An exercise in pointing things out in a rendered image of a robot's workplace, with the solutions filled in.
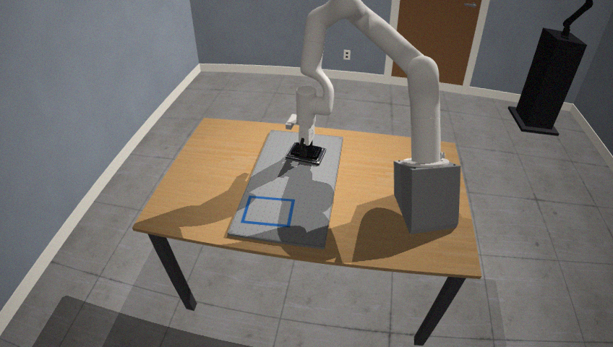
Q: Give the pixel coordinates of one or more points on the blue tape border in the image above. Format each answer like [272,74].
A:
[268,224]

